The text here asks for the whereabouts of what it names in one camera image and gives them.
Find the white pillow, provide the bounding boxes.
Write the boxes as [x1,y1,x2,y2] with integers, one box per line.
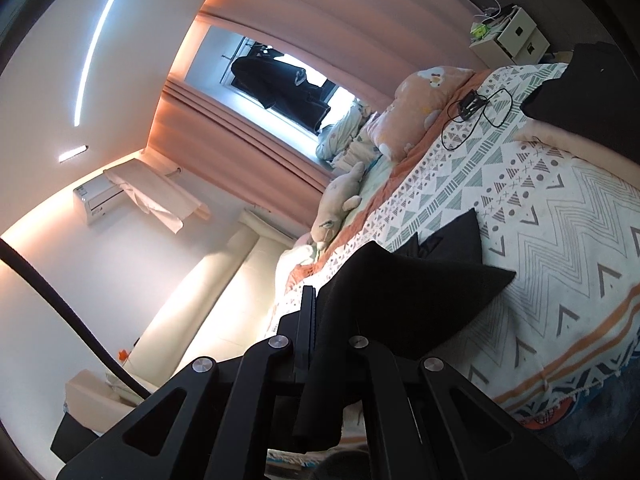
[272,245,321,301]

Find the white nightstand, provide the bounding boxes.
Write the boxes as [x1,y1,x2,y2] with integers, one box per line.
[470,5,551,67]

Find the black jacket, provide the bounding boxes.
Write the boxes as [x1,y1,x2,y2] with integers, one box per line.
[292,207,517,453]

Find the folded black clothes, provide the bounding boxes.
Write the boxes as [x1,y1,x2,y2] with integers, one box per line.
[520,42,640,147]

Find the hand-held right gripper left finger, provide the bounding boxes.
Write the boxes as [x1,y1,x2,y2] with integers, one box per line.
[55,285,318,480]

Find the beige bedside cabinet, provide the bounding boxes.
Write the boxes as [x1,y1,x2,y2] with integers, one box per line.
[50,369,151,457]

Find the black device cable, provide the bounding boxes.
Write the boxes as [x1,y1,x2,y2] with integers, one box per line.
[441,89,513,151]

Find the pink curtain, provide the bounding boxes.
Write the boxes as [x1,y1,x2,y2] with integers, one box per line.
[145,77,336,226]
[200,0,501,116]

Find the cream bed headboard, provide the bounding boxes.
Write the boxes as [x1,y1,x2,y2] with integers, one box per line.
[122,210,301,396]

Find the dark hanging coat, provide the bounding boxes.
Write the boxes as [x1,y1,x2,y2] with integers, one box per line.
[231,55,333,133]

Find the long ceiling light strip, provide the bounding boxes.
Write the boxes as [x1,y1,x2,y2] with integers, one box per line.
[74,0,138,127]

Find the patterned white blanket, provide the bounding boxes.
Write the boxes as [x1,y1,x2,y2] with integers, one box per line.
[272,62,640,431]

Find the black device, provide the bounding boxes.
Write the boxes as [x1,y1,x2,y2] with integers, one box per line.
[459,91,488,117]

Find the bundled light quilt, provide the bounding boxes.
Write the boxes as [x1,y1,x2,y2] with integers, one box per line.
[316,100,373,166]

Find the white hanging shirt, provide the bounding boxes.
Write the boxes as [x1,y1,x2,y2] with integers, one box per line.
[102,160,211,235]

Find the beige folded cloth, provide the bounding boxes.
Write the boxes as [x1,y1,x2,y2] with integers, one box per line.
[515,50,640,171]

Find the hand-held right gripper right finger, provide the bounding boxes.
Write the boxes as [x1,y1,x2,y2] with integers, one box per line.
[345,334,581,480]

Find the beige plush toy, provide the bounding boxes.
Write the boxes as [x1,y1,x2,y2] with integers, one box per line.
[310,162,366,251]

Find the peach printed pillow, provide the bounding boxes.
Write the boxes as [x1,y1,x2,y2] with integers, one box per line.
[362,65,476,161]

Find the white air conditioner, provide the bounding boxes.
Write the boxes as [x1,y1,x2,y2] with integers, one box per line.
[72,180,126,226]

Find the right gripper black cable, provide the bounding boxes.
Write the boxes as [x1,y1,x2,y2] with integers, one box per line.
[0,237,151,401]

